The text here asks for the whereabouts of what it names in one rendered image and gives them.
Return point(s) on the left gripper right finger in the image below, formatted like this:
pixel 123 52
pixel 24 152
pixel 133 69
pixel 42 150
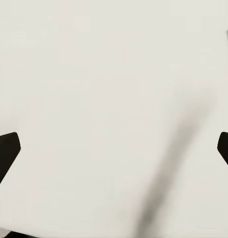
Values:
pixel 223 145

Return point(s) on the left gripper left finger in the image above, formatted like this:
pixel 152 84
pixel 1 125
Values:
pixel 9 149

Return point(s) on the bed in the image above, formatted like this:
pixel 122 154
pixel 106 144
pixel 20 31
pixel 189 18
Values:
pixel 118 106

